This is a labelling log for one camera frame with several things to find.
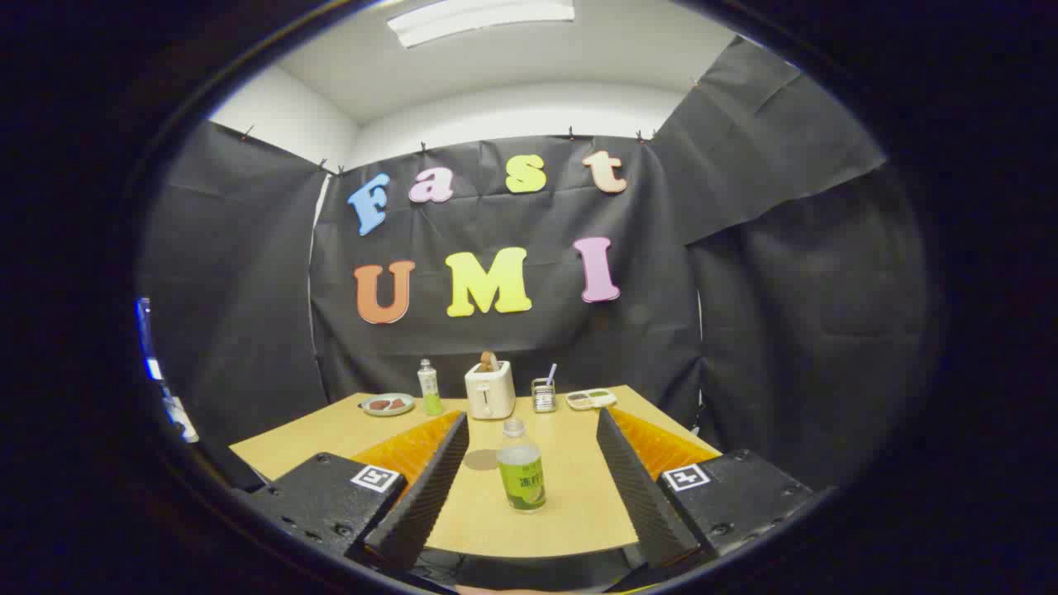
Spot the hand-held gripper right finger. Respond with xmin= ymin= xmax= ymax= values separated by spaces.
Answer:
xmin=595 ymin=407 xmax=815 ymax=571

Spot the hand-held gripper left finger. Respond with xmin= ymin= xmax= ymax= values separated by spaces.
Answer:
xmin=240 ymin=411 xmax=470 ymax=571

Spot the green label juice bottle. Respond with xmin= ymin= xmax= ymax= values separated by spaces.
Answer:
xmin=497 ymin=418 xmax=546 ymax=513

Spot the slim green drink bottle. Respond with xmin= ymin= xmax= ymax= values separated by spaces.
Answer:
xmin=417 ymin=359 xmax=445 ymax=417

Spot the wooden table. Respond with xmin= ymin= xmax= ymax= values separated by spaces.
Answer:
xmin=229 ymin=384 xmax=722 ymax=559

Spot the grey round plate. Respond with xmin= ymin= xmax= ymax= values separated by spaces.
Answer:
xmin=361 ymin=393 xmax=416 ymax=417

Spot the cream toaster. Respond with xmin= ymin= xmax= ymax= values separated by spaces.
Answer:
xmin=465 ymin=360 xmax=517 ymax=420

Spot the ceiling light panel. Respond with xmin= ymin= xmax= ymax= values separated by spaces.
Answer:
xmin=387 ymin=0 xmax=575 ymax=48

